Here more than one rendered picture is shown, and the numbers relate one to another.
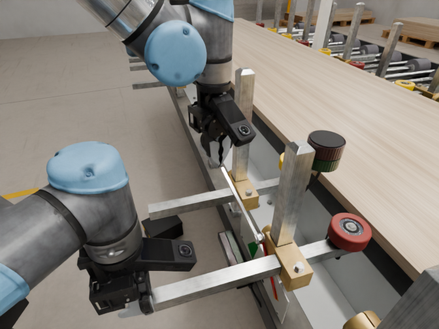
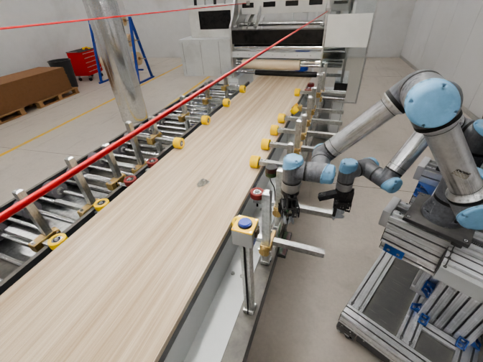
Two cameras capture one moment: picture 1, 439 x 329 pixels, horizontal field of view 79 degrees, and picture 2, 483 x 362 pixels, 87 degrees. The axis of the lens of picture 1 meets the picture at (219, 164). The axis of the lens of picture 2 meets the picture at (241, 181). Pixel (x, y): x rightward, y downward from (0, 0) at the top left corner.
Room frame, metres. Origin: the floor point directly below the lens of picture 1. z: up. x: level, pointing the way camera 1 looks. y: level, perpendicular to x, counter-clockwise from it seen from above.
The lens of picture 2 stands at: (1.29, 0.38, 1.80)
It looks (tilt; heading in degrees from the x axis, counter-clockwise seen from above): 36 degrees down; 219
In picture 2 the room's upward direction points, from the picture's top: 3 degrees counter-clockwise
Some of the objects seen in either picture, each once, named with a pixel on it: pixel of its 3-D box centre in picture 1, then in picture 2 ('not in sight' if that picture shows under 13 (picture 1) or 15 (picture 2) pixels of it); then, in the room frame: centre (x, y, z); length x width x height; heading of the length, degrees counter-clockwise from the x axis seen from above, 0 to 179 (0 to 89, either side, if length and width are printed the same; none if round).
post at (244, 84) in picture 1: (240, 156); (266, 231); (0.60, -0.06, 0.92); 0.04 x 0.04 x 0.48; 17
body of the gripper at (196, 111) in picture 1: (211, 107); (290, 201); (0.54, 0.02, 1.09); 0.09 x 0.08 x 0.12; 37
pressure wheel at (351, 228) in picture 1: (343, 241); (256, 198); (0.36, -0.27, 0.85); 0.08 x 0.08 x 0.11
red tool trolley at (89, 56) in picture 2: not in sight; (85, 64); (-2.35, -8.38, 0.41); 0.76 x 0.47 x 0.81; 30
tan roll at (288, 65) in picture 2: not in sight; (284, 65); (-1.97, -1.43, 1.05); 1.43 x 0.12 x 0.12; 107
